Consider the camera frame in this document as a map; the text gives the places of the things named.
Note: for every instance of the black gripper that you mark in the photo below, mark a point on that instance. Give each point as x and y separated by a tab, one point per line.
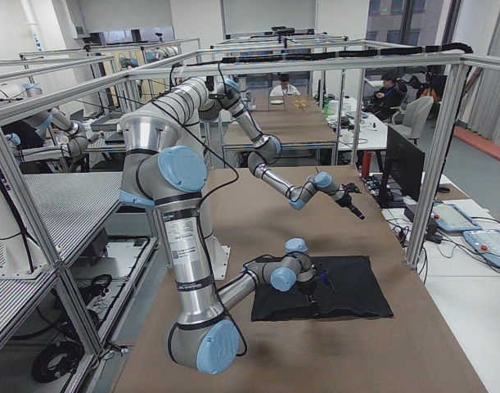
345	201
317	282

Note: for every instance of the striped aluminium work table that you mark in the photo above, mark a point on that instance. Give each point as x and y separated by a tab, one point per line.
73	207

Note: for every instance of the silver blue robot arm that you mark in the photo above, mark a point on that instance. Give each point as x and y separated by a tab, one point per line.
253	143
203	336

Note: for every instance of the black Huawei monitor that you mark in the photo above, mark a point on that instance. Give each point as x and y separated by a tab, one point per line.
404	163

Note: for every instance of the black printed t-shirt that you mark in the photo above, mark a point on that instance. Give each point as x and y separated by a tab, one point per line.
358	294

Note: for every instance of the aluminium frame post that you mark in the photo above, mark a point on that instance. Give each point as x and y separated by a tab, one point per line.
436	159

